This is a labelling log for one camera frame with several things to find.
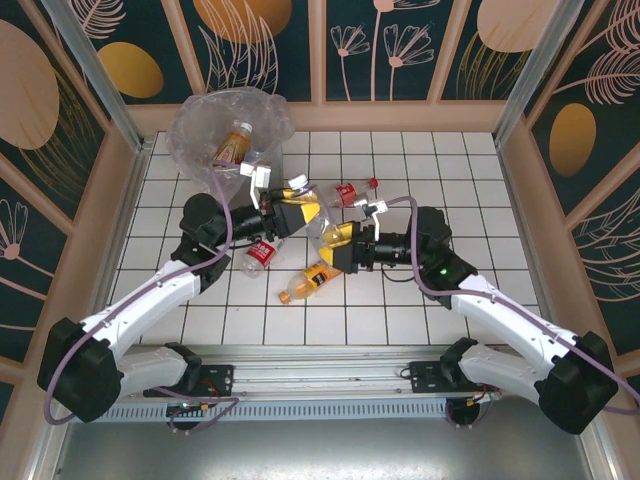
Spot orange juice bottle yellow cap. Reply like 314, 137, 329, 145
278, 259, 346, 305

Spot clear plastic bin liner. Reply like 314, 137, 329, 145
166, 86, 295, 214

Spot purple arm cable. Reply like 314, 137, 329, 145
37, 162, 244, 435
384, 195, 640, 416

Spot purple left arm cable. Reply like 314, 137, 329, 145
37, 162, 244, 435

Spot clear bottle pale cap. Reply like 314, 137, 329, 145
289, 173, 354, 257

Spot aluminium frame post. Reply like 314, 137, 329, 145
492, 0, 601, 149
42, 0, 154, 154

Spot thin black cable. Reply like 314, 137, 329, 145
382, 267, 419, 285

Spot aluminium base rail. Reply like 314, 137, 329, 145
47, 344, 594, 401

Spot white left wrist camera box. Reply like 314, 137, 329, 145
238, 160, 275, 210

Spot brown tea bottle white cap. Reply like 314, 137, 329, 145
213, 122, 254, 164

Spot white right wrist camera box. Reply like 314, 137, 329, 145
353, 197, 390, 234

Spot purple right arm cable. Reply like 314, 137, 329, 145
384, 195, 640, 416

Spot red label water bottle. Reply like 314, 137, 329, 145
241, 238, 286, 278

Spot slotted grey cable duct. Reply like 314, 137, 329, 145
67, 399, 581, 424

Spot grey metal panel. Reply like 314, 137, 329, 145
49, 422, 619, 480

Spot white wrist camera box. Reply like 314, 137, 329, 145
353, 197, 390, 234
238, 160, 275, 210

